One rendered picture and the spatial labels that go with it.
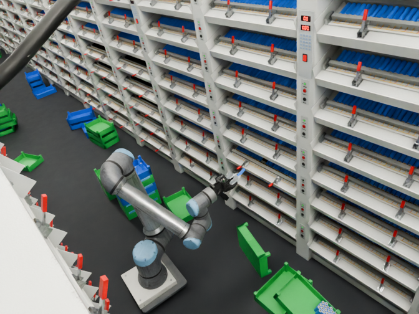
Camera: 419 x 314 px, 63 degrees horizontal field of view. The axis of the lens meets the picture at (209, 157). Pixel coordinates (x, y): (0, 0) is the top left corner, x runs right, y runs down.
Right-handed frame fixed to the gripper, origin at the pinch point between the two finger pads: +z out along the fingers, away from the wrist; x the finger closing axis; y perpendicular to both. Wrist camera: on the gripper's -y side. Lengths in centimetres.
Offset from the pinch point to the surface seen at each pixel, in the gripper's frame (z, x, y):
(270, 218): 17, -8, -48
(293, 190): 18.1, -26.8, -9.3
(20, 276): -100, -91, 116
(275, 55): 24, -13, 70
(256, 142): 21.7, 3.4, 10.3
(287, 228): 18, -22, -47
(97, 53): 22, 212, 26
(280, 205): 17.3, -16.9, -28.7
